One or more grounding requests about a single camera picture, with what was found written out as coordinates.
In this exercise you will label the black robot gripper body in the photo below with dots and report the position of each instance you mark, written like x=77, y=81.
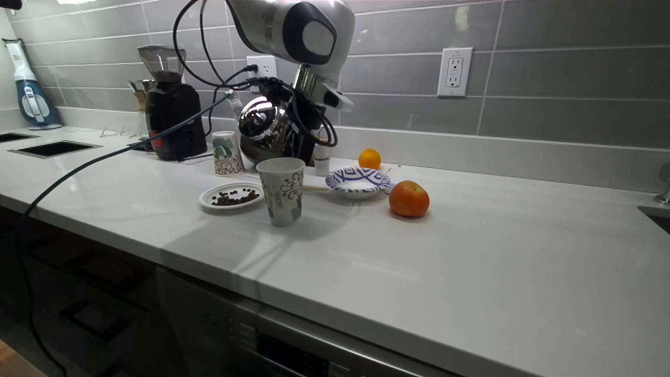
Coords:
x=303, y=118

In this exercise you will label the dark coffee beans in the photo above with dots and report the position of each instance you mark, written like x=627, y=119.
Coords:
x=232, y=197

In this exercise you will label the small white plate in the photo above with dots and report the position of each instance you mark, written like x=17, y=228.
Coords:
x=209, y=202

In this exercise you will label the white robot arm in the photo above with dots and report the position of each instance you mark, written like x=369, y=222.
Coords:
x=307, y=32

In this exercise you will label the swirl patterned paper cup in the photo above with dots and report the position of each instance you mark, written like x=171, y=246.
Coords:
x=226, y=157
x=281, y=195

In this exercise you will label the silver lidded dark kettle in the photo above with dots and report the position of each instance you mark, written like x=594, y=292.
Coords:
x=260, y=115

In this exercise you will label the blue patterned bowl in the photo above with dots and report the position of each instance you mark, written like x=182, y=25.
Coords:
x=359, y=183

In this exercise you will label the small orange fruit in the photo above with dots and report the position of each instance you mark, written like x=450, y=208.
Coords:
x=369, y=157

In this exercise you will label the large orange red peach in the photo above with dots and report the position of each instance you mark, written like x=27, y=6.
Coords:
x=409, y=199

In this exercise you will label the black coffee grinder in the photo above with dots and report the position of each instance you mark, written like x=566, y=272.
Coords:
x=176, y=126

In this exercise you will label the dark dishwasher front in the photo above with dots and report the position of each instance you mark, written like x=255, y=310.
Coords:
x=209, y=327

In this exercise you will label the dark cabinet drawers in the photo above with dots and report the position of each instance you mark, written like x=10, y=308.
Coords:
x=85, y=293

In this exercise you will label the blue white bottle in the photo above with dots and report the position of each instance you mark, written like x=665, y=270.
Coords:
x=31, y=96

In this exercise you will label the white wall outlet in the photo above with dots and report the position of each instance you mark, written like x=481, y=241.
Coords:
x=268, y=62
x=455, y=71

